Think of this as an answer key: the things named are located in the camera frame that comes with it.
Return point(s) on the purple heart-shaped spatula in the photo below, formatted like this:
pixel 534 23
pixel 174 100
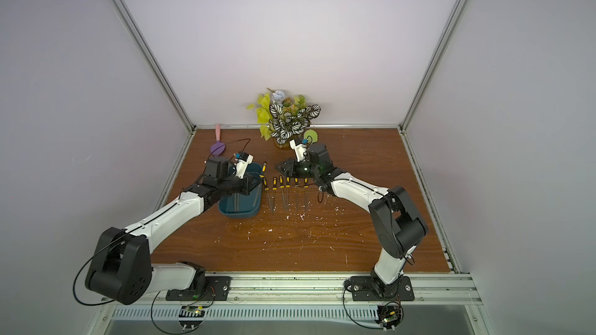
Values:
pixel 218 147

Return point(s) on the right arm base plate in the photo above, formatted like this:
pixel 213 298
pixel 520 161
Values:
pixel 367 289

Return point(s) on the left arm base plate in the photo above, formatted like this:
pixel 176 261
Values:
pixel 210 288

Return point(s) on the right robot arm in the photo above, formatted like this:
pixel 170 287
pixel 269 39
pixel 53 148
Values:
pixel 399 225

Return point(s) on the controller board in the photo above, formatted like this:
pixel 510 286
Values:
pixel 390 316
pixel 190 317

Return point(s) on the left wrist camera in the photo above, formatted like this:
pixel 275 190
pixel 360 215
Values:
pixel 243 160

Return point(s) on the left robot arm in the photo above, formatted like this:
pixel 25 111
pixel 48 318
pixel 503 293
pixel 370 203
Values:
pixel 121 268

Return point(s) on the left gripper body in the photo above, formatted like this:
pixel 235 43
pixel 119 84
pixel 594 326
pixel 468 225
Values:
pixel 234 185

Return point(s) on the potted plant in glass vase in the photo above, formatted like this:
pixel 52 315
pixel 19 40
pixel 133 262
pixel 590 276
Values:
pixel 282 117

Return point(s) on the left controller board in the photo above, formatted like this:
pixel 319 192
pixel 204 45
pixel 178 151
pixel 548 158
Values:
pixel 190 317

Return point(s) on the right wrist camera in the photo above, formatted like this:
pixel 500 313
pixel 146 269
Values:
pixel 300 148

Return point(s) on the teal plastic storage box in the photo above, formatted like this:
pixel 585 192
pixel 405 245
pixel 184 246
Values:
pixel 242 206

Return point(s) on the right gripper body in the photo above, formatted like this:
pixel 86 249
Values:
pixel 289 167

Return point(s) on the right controller board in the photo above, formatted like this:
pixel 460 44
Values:
pixel 390 316

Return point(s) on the green spatula wooden handle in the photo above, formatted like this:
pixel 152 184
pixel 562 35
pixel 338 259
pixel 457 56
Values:
pixel 310 137

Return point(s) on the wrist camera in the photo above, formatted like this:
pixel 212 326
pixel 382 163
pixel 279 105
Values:
pixel 243 160
pixel 300 148

